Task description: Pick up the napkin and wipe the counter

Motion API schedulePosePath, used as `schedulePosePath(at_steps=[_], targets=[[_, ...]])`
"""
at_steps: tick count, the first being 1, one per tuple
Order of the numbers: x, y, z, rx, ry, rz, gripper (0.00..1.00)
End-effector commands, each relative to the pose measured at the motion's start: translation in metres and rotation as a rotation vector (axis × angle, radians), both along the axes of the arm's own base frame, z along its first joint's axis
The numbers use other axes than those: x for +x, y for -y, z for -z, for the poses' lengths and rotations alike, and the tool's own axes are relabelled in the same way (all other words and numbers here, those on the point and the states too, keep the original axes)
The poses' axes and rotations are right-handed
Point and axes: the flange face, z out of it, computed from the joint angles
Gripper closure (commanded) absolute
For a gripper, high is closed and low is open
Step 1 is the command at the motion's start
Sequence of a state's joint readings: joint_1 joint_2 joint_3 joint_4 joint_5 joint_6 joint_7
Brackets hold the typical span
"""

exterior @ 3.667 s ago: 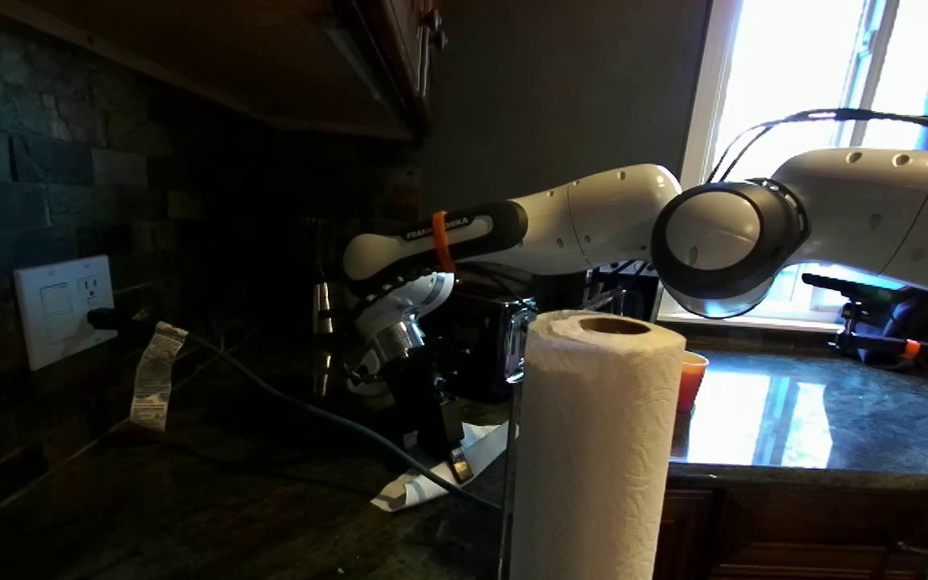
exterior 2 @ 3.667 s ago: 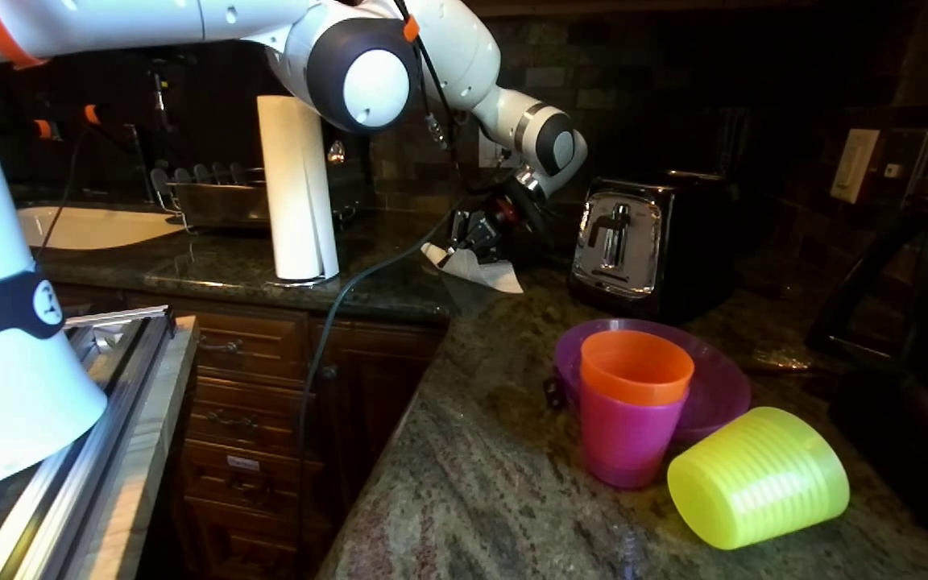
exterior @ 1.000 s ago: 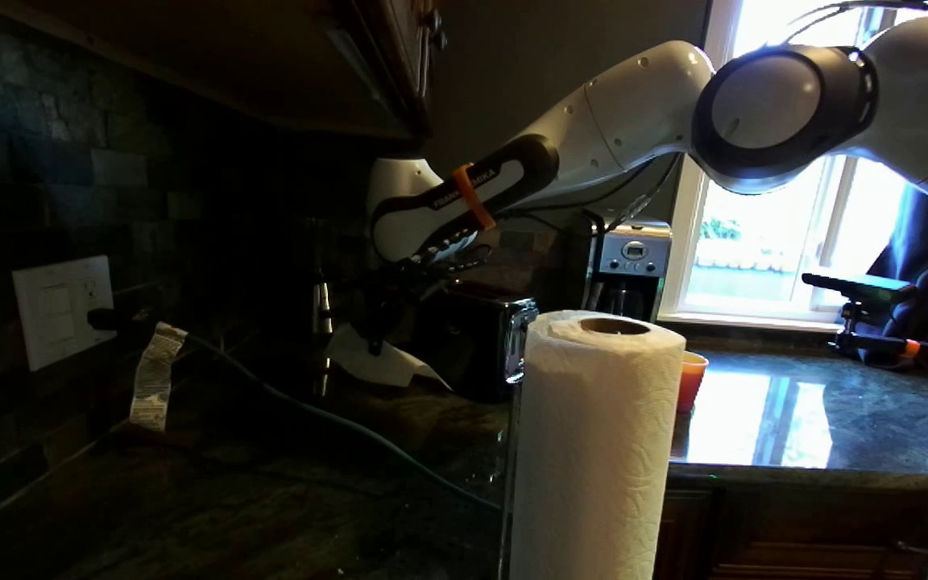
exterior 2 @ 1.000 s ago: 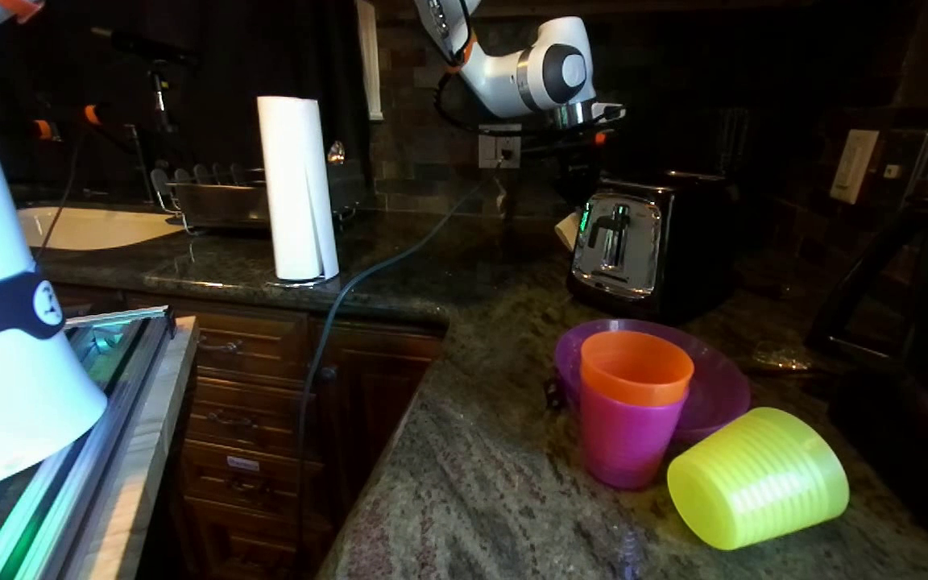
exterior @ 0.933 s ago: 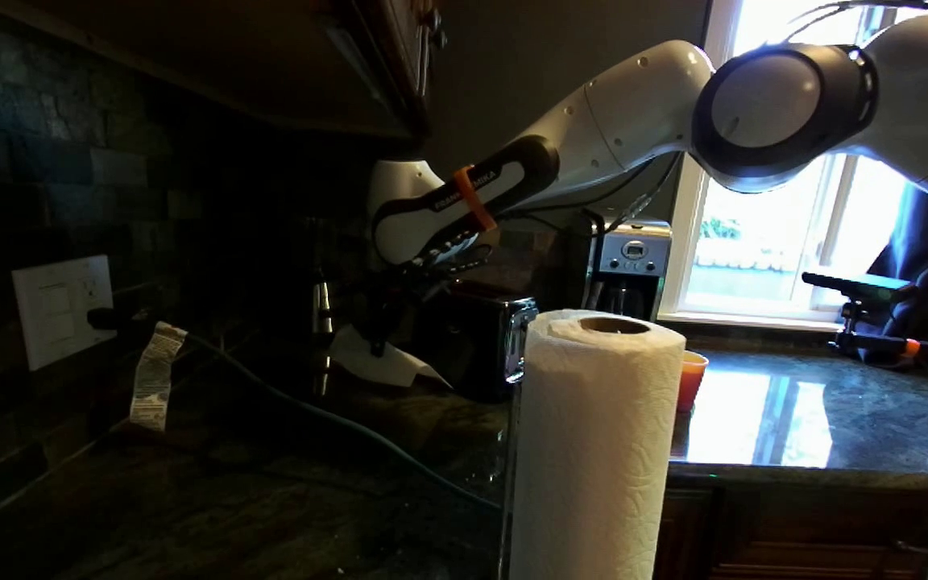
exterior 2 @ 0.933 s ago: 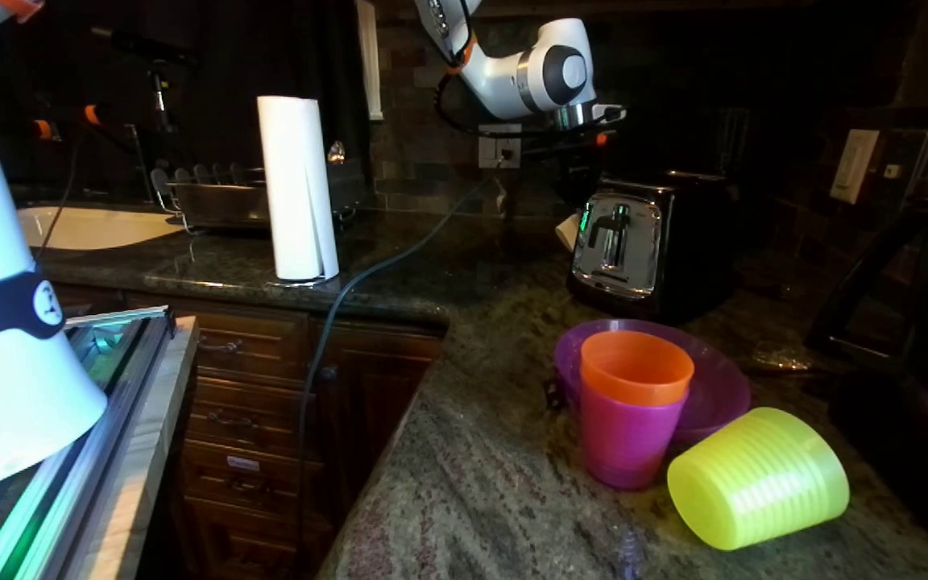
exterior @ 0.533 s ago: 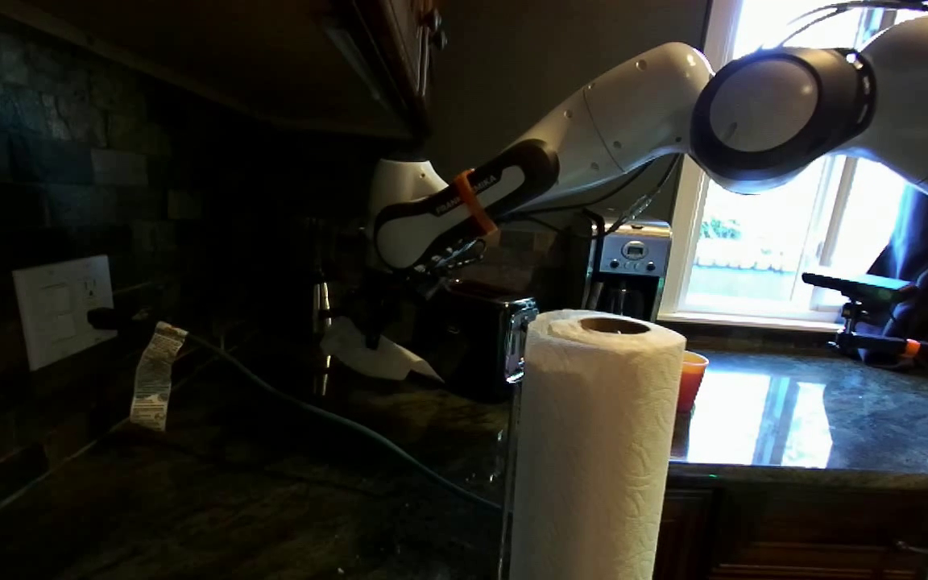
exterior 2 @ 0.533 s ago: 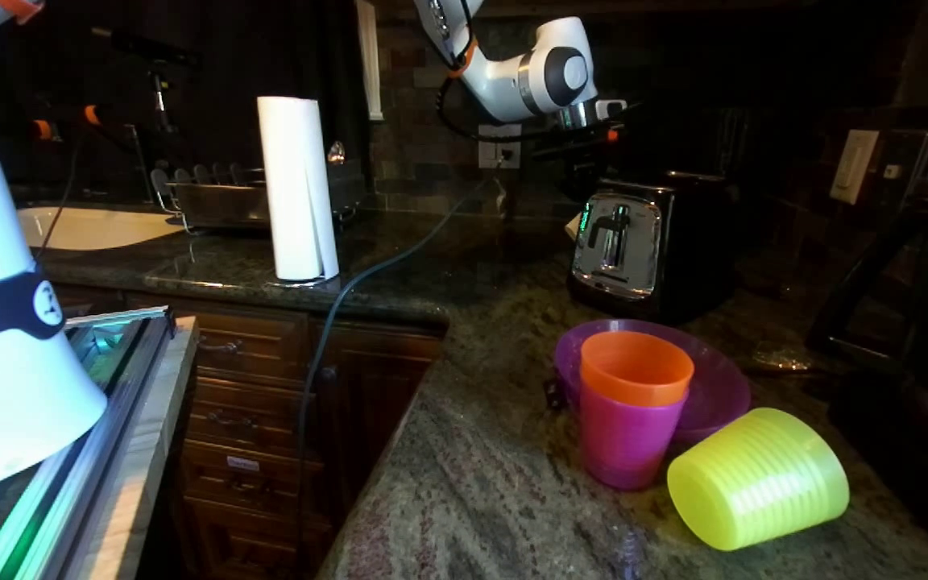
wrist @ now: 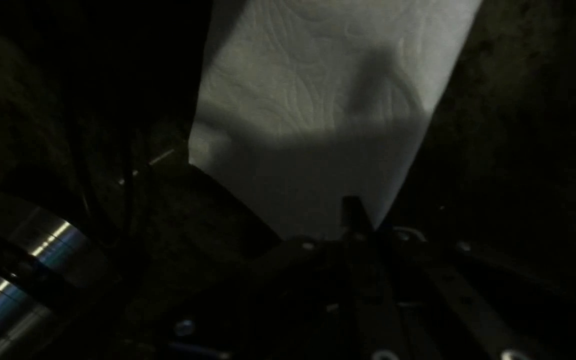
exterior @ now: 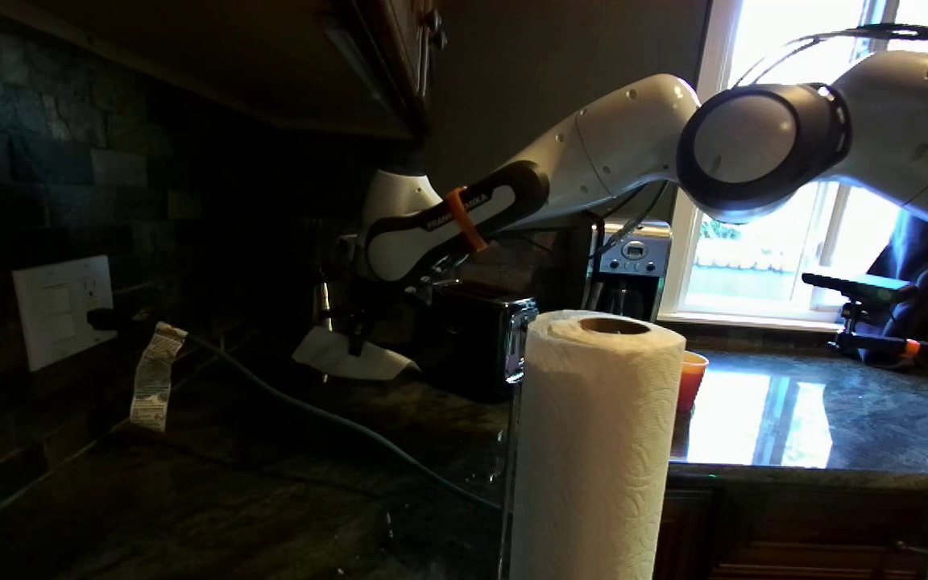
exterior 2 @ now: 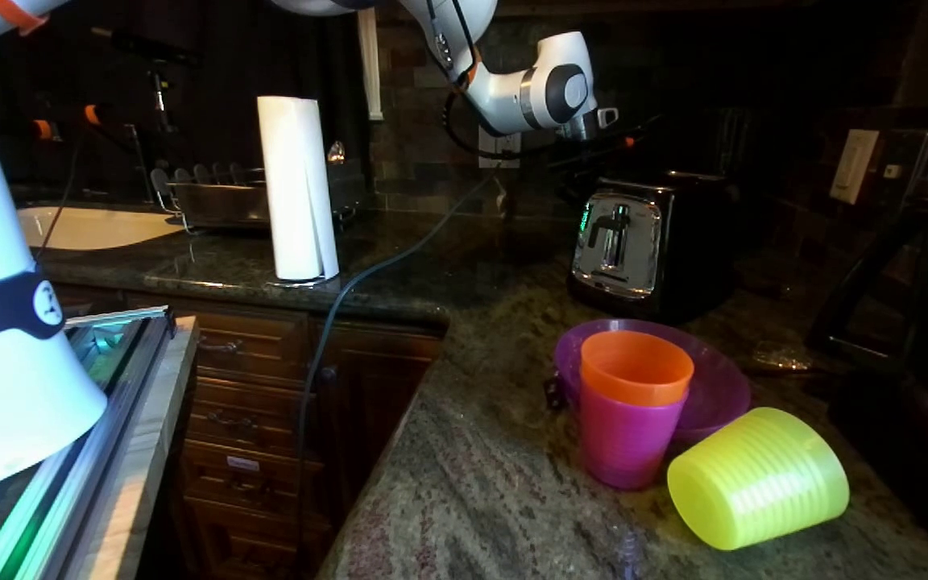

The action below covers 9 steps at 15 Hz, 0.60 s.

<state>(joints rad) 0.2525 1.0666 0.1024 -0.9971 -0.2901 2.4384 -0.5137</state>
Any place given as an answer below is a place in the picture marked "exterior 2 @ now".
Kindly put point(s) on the wooden lower cabinet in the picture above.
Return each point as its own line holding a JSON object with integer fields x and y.
{"x": 248, "y": 431}

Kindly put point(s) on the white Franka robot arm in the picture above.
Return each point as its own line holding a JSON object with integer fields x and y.
{"x": 528, "y": 90}

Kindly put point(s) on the beige wall switch plate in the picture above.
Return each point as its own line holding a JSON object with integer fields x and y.
{"x": 856, "y": 164}

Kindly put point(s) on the black chrome toaster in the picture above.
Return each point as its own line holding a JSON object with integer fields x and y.
{"x": 646, "y": 242}

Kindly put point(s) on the black camera stand orange knobs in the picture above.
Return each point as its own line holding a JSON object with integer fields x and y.
{"x": 144, "y": 50}

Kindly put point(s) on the metal frame robot stand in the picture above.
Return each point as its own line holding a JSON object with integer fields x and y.
{"x": 110, "y": 461}

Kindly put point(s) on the yellow-green ribbed plastic cup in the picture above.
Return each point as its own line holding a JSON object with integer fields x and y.
{"x": 759, "y": 484}

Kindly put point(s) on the magenta plastic cup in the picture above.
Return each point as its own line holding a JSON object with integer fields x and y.
{"x": 627, "y": 446}

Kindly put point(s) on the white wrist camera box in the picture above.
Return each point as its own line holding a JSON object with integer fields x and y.
{"x": 603, "y": 117}

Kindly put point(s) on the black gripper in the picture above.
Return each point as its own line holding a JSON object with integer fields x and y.
{"x": 609, "y": 139}

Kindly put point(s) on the orange plastic cup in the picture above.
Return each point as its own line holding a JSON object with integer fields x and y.
{"x": 637, "y": 373}

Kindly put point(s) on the white sink basin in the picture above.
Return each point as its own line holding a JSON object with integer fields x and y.
{"x": 98, "y": 227}

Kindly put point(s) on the purple plastic bowl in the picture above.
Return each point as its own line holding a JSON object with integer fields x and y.
{"x": 717, "y": 389}

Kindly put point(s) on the white wall outlet plate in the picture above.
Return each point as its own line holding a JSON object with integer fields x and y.
{"x": 497, "y": 150}

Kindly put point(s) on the white paper towel roll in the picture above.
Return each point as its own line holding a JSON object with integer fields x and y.
{"x": 293, "y": 188}

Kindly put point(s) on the dark dish rack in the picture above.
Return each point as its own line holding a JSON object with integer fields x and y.
{"x": 216, "y": 205}

